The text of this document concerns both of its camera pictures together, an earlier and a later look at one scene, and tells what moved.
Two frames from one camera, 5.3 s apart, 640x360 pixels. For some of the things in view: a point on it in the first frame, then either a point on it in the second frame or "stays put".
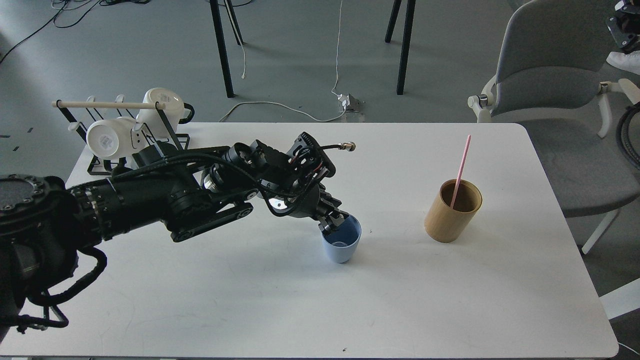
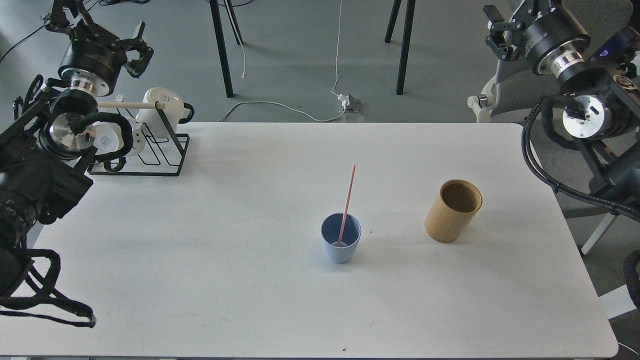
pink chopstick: (460, 172) → (347, 208)
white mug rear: (175, 112) stays put
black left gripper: (293, 183) → (94, 58)
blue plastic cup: (341, 243) stays put
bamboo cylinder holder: (445, 224) stays put
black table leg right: (392, 24) stays put
